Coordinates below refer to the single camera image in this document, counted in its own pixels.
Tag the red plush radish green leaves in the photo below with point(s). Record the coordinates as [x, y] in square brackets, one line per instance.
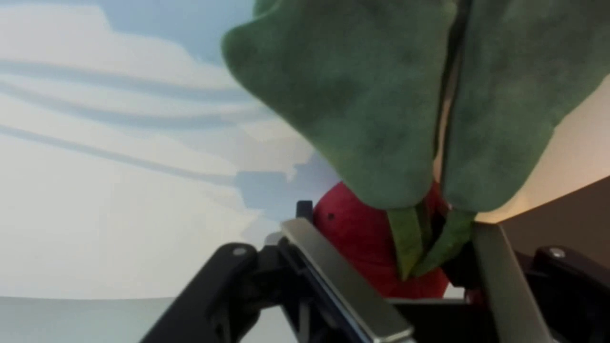
[354, 96]

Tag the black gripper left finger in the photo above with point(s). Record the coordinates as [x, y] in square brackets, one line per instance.
[343, 279]

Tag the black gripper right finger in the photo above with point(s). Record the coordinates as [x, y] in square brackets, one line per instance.
[507, 287]

